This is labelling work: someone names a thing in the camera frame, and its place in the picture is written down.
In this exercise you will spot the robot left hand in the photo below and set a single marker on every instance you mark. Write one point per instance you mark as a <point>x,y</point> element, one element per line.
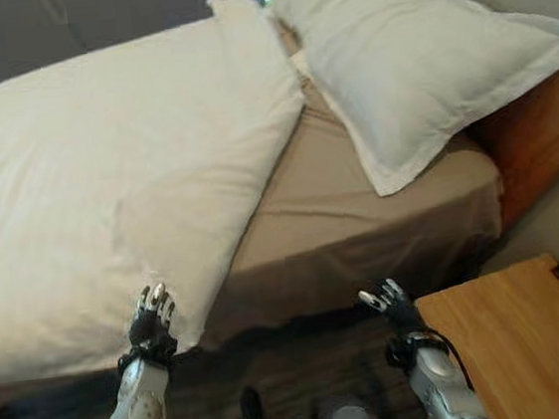
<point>150,323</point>

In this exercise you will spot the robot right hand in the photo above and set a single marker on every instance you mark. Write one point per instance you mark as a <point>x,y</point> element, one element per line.
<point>394,302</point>

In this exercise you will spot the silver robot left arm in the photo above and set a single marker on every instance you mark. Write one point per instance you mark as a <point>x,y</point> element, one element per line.
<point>137,399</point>

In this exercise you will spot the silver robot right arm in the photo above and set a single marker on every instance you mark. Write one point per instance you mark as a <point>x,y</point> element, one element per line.
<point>440,383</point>

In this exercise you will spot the beige fitted bed sheet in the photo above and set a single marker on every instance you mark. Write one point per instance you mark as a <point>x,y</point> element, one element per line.
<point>361,221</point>

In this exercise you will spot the wooden bedside table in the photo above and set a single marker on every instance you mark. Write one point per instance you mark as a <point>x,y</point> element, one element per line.
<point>518,339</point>

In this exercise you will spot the white duvet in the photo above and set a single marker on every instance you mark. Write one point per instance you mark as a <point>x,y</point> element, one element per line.
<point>107,187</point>

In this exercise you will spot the wooden headboard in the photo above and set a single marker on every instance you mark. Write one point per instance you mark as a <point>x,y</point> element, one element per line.
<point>537,137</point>

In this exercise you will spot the large white pillow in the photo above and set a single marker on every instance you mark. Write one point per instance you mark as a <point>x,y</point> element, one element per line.
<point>409,66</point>

